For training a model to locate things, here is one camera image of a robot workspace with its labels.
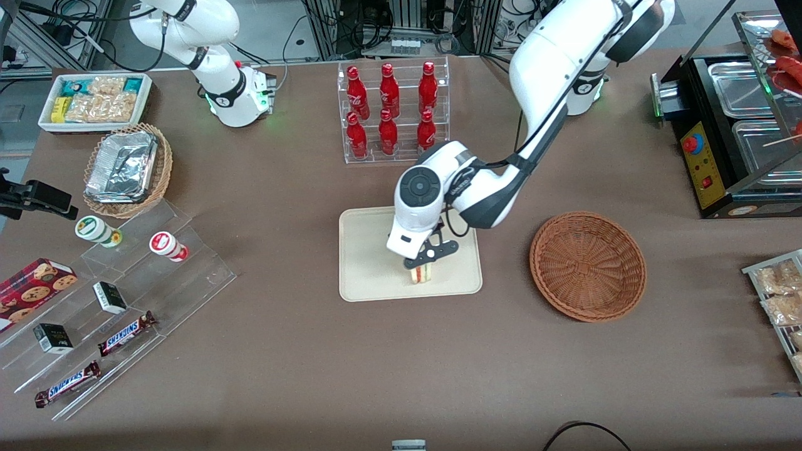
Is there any small black box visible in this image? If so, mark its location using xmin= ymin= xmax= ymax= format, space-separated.
xmin=33 ymin=323 xmax=75 ymax=355
xmin=92 ymin=281 xmax=128 ymax=315

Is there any aluminium frame structure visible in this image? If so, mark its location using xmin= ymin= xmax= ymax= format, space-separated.
xmin=0 ymin=0 xmax=115 ymax=78

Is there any grey power strip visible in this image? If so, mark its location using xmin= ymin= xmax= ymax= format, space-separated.
xmin=389 ymin=37 xmax=440 ymax=56

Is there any clear acrylic bottle rack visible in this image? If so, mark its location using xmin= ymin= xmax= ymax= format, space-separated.
xmin=337 ymin=56 xmax=451 ymax=165

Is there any clear acrylic stepped shelf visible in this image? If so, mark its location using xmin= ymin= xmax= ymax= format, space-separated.
xmin=0 ymin=199 xmax=238 ymax=422

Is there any light wicker basket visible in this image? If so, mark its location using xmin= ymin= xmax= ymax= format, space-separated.
xmin=83 ymin=122 xmax=174 ymax=219

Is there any black clamp mount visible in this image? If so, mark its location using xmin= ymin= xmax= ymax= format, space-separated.
xmin=0 ymin=167 xmax=80 ymax=221

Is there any white snack bin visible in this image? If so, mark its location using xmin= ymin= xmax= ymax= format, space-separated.
xmin=38 ymin=73 xmax=154 ymax=134

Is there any clear bag of crackers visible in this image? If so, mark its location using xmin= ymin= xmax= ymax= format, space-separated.
xmin=65 ymin=93 xmax=137 ymax=123
xmin=87 ymin=76 xmax=127 ymax=96

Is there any black cable loop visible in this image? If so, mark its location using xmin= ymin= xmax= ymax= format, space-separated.
xmin=541 ymin=421 xmax=634 ymax=451

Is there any grey snack tray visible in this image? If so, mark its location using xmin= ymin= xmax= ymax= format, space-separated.
xmin=742 ymin=249 xmax=802 ymax=384

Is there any round brown wicker basket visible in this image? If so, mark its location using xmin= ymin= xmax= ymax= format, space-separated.
xmin=529 ymin=211 xmax=647 ymax=323

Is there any red cookie box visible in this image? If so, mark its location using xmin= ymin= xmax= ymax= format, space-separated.
xmin=0 ymin=257 xmax=79 ymax=333

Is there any snickers chocolate bar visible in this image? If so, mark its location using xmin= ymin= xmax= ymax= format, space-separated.
xmin=34 ymin=360 xmax=102 ymax=409
xmin=98 ymin=311 xmax=158 ymax=358

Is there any aluminium foil container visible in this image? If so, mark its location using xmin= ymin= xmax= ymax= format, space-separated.
xmin=85 ymin=130 xmax=159 ymax=205

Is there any steel warmer pan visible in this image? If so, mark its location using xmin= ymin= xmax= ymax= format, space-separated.
xmin=732 ymin=119 xmax=802 ymax=184
xmin=707 ymin=61 xmax=778 ymax=119

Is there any green white yogurt cup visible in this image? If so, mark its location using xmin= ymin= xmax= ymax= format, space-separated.
xmin=75 ymin=215 xmax=123 ymax=249

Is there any red cola bottle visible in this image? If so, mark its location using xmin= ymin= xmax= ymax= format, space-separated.
xmin=378 ymin=109 xmax=398 ymax=156
xmin=346 ymin=66 xmax=370 ymax=121
xmin=346 ymin=112 xmax=368 ymax=159
xmin=380 ymin=63 xmax=400 ymax=118
xmin=419 ymin=61 xmax=439 ymax=115
xmin=417 ymin=110 xmax=437 ymax=153

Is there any cream plastic tray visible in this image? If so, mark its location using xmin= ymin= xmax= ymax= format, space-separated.
xmin=338 ymin=206 xmax=484 ymax=303

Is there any black food warmer yellow panel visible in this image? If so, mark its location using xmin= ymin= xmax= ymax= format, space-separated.
xmin=650 ymin=9 xmax=802 ymax=219

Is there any red white yogurt cup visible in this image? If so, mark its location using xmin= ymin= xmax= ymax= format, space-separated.
xmin=148 ymin=231 xmax=189 ymax=263

